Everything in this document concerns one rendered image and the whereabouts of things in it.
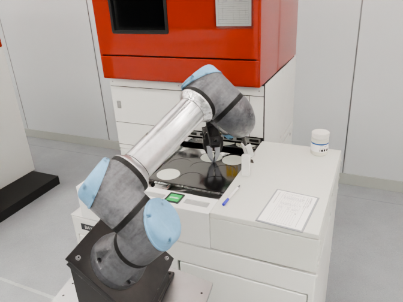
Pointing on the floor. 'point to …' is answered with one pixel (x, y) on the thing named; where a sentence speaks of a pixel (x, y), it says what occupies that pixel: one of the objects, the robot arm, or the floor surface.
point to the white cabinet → (246, 271)
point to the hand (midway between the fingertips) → (213, 160)
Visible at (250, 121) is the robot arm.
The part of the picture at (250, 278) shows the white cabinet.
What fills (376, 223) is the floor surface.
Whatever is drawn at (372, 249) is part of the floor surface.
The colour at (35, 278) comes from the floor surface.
